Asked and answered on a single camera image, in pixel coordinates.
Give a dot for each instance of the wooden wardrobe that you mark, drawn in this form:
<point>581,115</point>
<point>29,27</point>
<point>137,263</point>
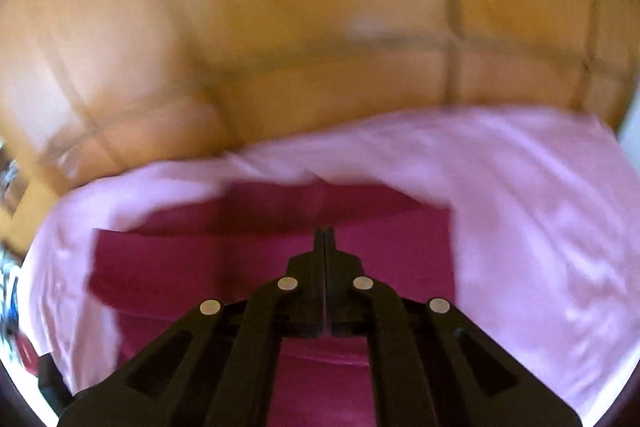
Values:
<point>300,7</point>

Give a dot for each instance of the dark red cloth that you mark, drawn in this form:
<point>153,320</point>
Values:
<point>200,257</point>

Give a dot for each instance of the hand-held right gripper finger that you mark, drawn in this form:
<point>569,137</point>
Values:
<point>331,267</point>
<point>320,267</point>

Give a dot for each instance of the pink bedspread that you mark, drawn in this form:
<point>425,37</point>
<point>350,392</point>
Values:
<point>525,217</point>

